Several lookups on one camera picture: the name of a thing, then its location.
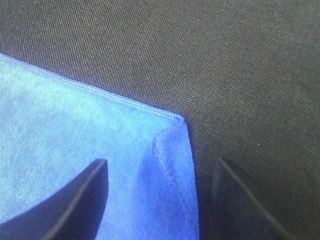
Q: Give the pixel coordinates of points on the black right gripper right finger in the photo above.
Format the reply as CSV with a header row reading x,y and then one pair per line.
x,y
245,210

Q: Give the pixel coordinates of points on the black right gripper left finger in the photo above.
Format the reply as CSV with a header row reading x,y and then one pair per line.
x,y
74,212

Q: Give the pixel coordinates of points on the blue microfibre towel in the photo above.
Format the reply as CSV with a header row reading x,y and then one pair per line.
x,y
52,128

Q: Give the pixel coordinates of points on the black fabric table mat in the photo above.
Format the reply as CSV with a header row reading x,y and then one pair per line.
x,y
244,73

